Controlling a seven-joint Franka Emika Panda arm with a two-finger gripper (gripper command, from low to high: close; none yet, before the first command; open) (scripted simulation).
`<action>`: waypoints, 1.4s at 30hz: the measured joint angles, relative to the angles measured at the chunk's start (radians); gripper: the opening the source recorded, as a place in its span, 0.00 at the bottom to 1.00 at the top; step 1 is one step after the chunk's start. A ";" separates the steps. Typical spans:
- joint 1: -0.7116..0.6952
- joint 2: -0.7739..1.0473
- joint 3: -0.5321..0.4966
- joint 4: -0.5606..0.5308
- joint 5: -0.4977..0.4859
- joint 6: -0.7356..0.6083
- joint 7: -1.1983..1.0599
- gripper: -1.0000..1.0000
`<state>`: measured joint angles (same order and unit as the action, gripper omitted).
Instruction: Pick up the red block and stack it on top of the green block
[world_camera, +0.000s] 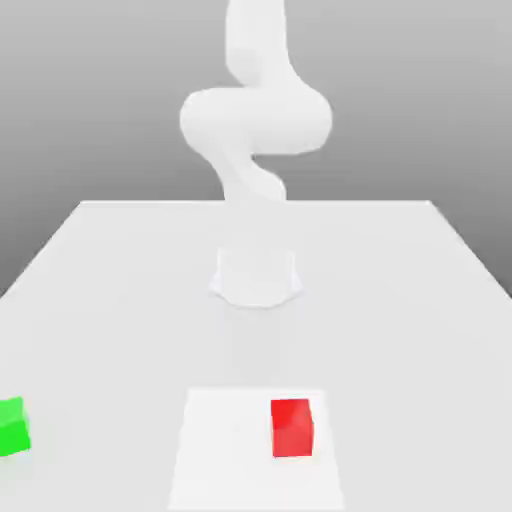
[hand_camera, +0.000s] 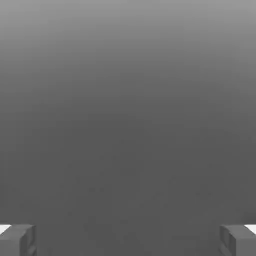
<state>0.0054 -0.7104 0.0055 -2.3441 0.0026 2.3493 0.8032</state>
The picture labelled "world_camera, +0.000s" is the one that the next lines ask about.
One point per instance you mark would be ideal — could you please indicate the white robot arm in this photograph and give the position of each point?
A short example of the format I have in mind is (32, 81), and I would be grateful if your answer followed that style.
(256, 120)

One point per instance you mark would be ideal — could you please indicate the small red cube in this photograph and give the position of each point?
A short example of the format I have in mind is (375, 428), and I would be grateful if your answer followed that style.
(291, 428)

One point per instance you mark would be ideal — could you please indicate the small green cube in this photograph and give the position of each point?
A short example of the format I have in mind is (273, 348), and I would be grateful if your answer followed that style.
(12, 427)

